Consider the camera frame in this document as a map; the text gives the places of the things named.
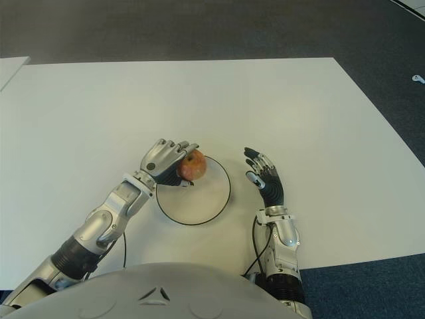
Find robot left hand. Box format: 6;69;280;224
139;138;201;189

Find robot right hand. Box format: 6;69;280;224
243;147;287;209

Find red yellow apple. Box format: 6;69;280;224
176;149;208;181

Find white plate with black rim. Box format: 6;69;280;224
155;155;232;227

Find grey robot torso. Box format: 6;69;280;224
0;262;313;319

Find white side table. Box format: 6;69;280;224
0;56;31;92

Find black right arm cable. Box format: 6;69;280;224
244;215;270;276

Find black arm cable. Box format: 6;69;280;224
244;215;270;276
84;232;128;280

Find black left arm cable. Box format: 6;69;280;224
84;232;128;280

